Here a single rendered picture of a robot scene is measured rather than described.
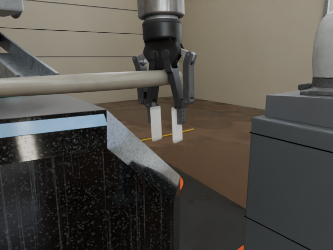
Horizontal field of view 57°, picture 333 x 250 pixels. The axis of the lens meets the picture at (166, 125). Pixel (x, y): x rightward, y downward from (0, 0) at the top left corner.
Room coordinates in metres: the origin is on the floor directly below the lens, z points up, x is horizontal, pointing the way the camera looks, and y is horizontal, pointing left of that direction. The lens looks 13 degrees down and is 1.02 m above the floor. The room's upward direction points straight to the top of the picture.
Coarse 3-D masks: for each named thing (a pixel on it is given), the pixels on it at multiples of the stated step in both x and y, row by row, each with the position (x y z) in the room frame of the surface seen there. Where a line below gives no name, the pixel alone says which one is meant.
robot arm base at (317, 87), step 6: (312, 78) 1.10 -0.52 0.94; (318, 78) 1.05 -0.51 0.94; (324, 78) 1.03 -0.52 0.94; (330, 78) 1.01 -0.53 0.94; (300, 84) 1.15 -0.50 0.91; (306, 84) 1.13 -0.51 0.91; (312, 84) 1.08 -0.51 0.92; (318, 84) 1.04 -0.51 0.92; (324, 84) 1.02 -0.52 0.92; (330, 84) 1.01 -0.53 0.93; (300, 90) 1.15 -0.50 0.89; (306, 90) 1.06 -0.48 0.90; (312, 90) 1.05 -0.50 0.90; (318, 90) 1.03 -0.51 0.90; (324, 90) 1.02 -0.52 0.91; (330, 90) 1.00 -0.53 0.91
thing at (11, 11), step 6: (0, 0) 1.13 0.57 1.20; (6, 0) 1.14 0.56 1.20; (12, 0) 1.16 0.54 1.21; (18, 0) 1.17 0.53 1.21; (0, 6) 1.13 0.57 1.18; (6, 6) 1.14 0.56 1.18; (12, 6) 1.16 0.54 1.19; (18, 6) 1.17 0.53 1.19; (0, 12) 1.18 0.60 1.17; (6, 12) 1.18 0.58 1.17; (12, 12) 1.18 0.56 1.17; (18, 12) 1.18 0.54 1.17
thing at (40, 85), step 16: (0, 80) 0.49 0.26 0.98; (16, 80) 0.48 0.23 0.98; (32, 80) 0.48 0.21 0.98; (48, 80) 0.48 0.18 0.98; (64, 80) 0.48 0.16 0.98; (80, 80) 0.49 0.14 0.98; (96, 80) 0.50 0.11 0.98; (112, 80) 0.51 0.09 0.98; (128, 80) 0.52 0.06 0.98; (144, 80) 0.54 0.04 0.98; (160, 80) 0.58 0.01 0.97; (0, 96) 0.49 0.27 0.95
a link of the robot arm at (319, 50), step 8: (328, 16) 1.05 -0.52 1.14; (320, 24) 1.07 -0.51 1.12; (328, 24) 1.03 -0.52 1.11; (320, 32) 1.05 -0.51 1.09; (328, 32) 1.03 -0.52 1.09; (320, 40) 1.05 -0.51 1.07; (328, 40) 1.02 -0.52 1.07; (320, 48) 1.05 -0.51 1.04; (328, 48) 1.02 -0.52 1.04; (312, 56) 1.10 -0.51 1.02; (320, 56) 1.04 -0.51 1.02; (328, 56) 1.02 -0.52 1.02; (312, 64) 1.09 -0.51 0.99; (320, 64) 1.04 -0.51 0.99; (328, 64) 1.02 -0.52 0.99; (320, 72) 1.04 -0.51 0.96; (328, 72) 1.02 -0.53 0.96
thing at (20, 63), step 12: (12, 48) 1.13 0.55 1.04; (0, 60) 0.92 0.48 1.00; (12, 60) 1.08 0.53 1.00; (24, 60) 1.06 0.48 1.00; (36, 60) 0.99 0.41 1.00; (0, 72) 0.91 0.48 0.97; (12, 72) 0.84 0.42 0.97; (24, 72) 0.98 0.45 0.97; (36, 72) 1.00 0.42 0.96; (48, 72) 0.94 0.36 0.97
